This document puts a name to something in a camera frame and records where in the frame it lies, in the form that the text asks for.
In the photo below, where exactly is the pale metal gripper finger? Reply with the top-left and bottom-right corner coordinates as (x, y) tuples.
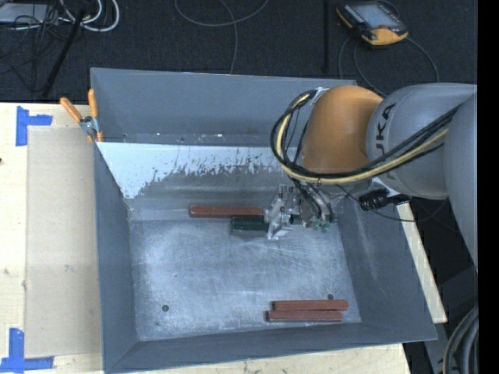
(264, 185), (293, 225)
(266, 223), (294, 242)

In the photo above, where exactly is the pale wood flat board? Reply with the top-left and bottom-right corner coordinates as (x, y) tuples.
(23, 125), (104, 359)

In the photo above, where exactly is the dark green flat block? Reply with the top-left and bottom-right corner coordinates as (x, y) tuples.
(229, 216), (271, 238)

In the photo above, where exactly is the grey metal bin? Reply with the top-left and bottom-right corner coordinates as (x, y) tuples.
(89, 67), (439, 374)

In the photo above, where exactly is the black cylinder on white bracket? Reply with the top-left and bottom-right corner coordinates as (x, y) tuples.
(357, 185), (412, 213)

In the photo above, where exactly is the red-brown flat block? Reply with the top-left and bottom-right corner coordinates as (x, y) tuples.
(266, 309), (345, 323)
(188, 204), (267, 220)
(271, 298), (349, 312)

